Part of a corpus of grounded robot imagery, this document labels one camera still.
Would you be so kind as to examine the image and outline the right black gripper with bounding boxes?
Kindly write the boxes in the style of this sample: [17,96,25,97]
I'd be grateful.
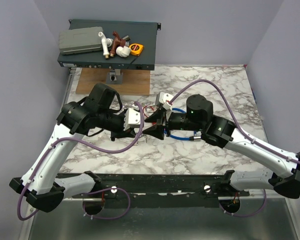
[141,107,204,141]

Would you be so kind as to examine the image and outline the red cable lock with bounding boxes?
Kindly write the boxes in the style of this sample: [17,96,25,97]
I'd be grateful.
[143,105,158,120]

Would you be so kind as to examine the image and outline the blue cable lock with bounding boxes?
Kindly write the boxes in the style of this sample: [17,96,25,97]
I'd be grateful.
[169,107,203,143]

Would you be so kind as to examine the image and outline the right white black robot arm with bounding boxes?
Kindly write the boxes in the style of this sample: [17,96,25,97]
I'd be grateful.
[142,93,300,199]

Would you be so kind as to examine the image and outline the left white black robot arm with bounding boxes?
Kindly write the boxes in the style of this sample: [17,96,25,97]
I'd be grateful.
[9,83,144,213]

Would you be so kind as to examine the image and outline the white pipe elbow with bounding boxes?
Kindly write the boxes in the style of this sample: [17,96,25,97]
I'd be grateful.
[115,46,131,58]

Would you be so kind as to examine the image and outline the wooden board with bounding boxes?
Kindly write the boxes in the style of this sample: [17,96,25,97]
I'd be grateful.
[75,68,151,96]

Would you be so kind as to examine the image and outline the yellow tape measure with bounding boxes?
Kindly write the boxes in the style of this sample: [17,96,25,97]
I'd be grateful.
[129,43,144,56]

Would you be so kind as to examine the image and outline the brown tap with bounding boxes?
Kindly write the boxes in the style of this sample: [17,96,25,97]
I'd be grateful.
[109,31,126,57]

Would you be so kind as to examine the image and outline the white pipe faucet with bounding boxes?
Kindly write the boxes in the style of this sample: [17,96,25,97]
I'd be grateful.
[98,31,114,59]

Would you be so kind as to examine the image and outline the dark rack server unit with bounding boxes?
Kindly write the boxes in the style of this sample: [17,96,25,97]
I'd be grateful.
[57,19,160,71]

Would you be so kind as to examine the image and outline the small black object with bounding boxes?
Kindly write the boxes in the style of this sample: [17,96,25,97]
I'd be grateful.
[122,35,131,41]

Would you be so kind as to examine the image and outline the grey plastic case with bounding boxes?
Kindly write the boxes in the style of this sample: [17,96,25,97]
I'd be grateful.
[58,26,103,55]

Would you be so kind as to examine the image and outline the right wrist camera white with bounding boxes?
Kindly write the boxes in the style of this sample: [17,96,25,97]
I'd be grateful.
[155,92,174,110]

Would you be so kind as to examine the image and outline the grey metal bracket stand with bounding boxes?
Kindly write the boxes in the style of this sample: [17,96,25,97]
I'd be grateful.
[105,69,123,85]

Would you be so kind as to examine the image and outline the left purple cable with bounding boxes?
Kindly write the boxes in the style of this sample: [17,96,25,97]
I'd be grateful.
[16,100,144,221]

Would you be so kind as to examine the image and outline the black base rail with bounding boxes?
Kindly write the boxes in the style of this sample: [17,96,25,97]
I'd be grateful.
[72,171,249,209]

